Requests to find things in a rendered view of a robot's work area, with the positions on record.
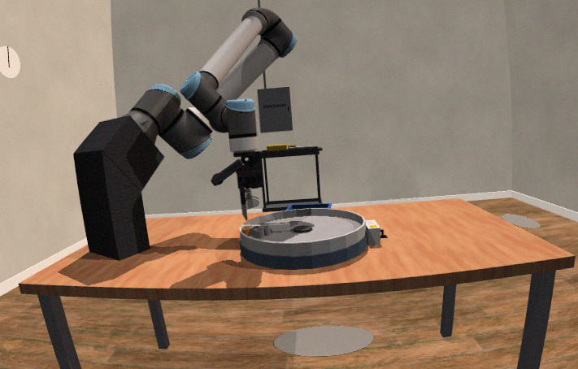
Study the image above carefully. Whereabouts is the blue crate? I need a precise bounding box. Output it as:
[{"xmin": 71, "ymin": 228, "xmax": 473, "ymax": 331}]
[{"xmin": 286, "ymin": 203, "xmax": 332, "ymax": 211}]

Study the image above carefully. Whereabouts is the round grey turntable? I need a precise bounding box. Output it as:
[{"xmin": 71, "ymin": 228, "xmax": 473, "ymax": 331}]
[{"xmin": 239, "ymin": 208, "xmax": 387, "ymax": 270}]

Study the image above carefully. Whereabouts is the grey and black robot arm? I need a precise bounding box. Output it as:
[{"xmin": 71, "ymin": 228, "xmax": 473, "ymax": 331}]
[{"xmin": 121, "ymin": 7, "xmax": 297, "ymax": 159}]

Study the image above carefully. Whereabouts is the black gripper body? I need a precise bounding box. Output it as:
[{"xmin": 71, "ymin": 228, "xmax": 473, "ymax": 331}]
[{"xmin": 233, "ymin": 151, "xmax": 264, "ymax": 189}]

